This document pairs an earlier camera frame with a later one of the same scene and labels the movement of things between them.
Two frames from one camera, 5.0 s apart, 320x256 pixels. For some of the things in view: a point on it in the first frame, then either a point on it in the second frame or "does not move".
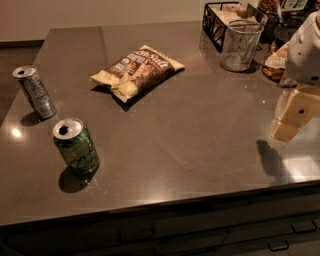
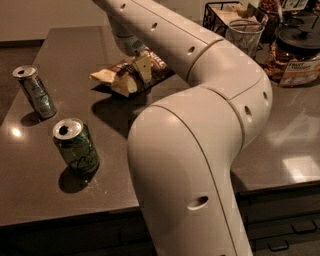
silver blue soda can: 35,90 does not move
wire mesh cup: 241,42 does not move
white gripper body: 305,58 to 129,45
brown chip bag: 135,72 does not move
